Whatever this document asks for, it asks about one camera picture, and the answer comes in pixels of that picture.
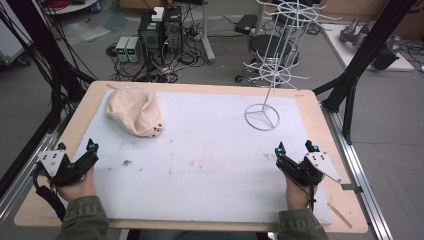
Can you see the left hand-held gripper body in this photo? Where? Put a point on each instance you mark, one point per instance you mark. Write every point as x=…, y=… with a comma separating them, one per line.
x=66, y=168

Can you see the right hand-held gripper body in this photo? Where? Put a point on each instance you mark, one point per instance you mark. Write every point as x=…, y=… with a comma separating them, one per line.
x=308, y=170

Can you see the person's left hand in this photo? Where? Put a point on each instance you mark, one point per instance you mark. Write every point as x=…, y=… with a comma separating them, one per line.
x=78, y=188

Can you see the person's right hand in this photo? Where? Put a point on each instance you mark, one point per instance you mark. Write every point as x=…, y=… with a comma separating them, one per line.
x=298, y=196

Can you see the beige cloth hat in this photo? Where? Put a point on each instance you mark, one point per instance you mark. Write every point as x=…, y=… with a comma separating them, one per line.
x=135, y=111

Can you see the thin wooden stick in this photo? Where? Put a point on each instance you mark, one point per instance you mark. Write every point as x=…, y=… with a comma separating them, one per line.
x=340, y=216

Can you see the white foam mat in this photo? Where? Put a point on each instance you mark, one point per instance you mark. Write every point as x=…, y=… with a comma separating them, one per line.
x=206, y=160

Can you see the grey power supply unit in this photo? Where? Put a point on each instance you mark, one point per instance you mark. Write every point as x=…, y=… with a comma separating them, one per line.
x=134, y=49
x=122, y=49

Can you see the black round stool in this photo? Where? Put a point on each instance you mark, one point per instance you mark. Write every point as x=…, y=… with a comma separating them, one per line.
x=266, y=46

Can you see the white board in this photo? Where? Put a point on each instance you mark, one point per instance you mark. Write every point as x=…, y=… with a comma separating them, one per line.
x=336, y=43

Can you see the black computer tower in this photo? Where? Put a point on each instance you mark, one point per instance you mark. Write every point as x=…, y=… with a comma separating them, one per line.
x=173, y=31
x=151, y=38

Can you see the black flat device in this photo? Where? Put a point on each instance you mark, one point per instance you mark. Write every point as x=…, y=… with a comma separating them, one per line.
x=246, y=24

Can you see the grey metal table leg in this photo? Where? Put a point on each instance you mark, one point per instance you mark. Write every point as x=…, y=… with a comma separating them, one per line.
x=207, y=33

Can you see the white round table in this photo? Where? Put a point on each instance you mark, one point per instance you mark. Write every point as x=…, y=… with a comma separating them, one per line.
x=71, y=6

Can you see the white box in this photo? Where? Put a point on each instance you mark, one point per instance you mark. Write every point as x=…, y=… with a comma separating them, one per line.
x=158, y=14

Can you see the aluminium rail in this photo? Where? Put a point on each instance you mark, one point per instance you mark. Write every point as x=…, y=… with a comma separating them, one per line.
x=358, y=173
x=30, y=166

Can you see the small grey metal bracket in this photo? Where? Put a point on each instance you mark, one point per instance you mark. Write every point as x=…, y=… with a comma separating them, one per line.
x=351, y=187

